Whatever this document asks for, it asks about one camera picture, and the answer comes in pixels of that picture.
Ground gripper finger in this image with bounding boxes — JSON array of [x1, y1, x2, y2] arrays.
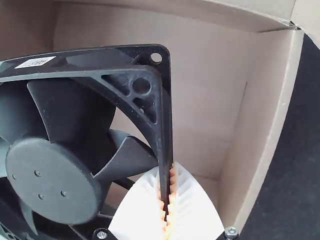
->
[[92, 166, 168, 240], [164, 161, 240, 240]]

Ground black square fan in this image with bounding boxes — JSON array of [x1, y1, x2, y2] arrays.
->
[[0, 43, 176, 240]]

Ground cardboard box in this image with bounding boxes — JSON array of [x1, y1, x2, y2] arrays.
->
[[0, 0, 320, 240]]

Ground black mat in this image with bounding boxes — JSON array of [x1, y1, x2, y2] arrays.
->
[[238, 32, 320, 240]]

